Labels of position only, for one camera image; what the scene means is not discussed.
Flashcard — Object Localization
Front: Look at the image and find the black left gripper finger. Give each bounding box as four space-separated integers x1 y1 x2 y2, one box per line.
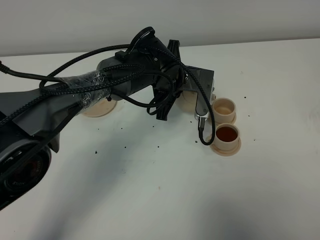
156 96 178 121
167 39 181 62

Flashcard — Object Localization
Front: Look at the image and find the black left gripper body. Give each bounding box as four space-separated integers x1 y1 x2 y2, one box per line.
152 60 186 105

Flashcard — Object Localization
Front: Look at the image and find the beige ceramic teapot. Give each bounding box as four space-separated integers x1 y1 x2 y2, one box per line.
175 91 209 116

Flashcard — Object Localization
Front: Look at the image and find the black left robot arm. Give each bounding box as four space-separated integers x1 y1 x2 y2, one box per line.
0 27 184 208

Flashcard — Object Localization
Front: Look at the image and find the beige teapot saucer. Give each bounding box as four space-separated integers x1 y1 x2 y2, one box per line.
82 99 117 118

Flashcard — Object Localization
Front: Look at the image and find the far beige teacup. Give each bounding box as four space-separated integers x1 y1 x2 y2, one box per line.
212 98 236 114

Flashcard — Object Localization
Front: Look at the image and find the beige teacup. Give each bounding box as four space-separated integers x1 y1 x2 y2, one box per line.
212 123 240 152
212 98 236 114

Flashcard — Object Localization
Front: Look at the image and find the near beige teacup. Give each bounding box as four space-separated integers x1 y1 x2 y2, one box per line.
212 123 240 152

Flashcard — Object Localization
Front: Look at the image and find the far beige cup saucer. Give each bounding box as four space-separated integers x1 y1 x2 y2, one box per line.
213 111 237 125

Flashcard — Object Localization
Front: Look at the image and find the beige cup saucer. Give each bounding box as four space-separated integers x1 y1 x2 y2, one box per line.
210 139 242 157
213 111 237 125

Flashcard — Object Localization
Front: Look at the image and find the near beige cup saucer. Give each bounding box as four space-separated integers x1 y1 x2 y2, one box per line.
210 139 242 157

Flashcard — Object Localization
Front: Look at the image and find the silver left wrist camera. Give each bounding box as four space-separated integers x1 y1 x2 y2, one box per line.
182 66 215 119

